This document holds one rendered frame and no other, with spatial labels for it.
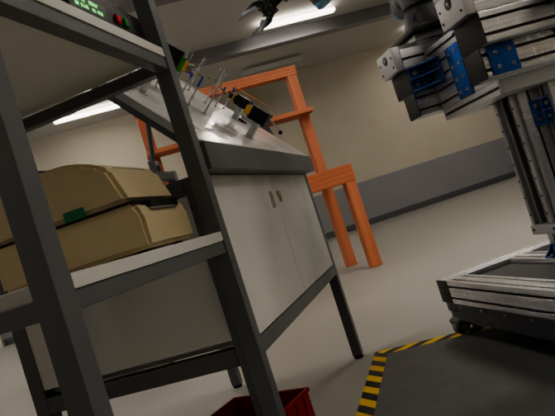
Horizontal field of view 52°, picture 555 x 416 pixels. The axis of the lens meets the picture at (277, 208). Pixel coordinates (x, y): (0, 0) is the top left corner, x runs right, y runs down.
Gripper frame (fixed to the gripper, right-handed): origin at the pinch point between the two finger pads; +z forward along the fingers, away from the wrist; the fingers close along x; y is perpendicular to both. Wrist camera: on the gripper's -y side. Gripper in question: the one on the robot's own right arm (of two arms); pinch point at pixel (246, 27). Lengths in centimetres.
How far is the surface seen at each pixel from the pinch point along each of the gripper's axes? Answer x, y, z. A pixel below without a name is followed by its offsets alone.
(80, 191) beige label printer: -7, 152, 48
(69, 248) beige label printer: -1, 154, 56
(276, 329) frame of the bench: 53, 121, 51
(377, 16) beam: 166, -704, -210
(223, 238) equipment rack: 21, 138, 40
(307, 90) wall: 221, -928, -62
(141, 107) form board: -9, 116, 36
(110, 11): -26, 134, 25
